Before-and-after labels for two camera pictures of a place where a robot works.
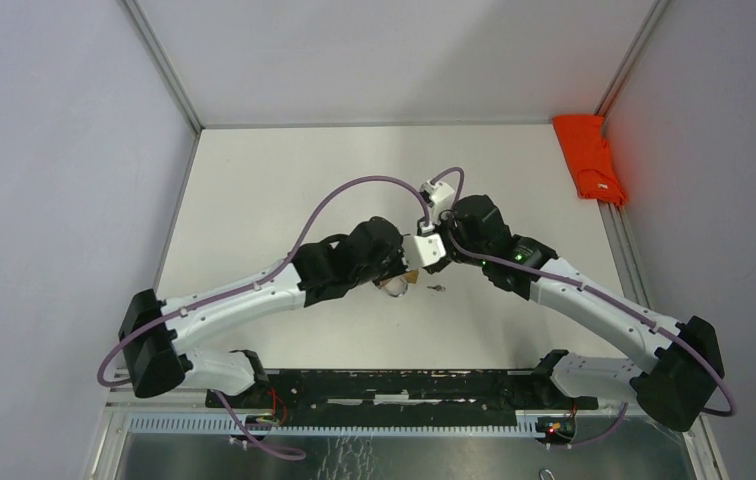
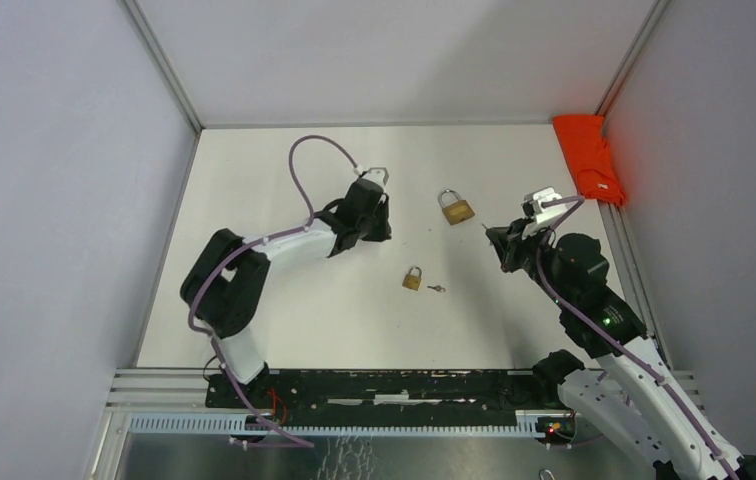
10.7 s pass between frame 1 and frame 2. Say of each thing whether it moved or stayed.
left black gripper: moved
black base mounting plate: stayed
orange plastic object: stayed
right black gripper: moved
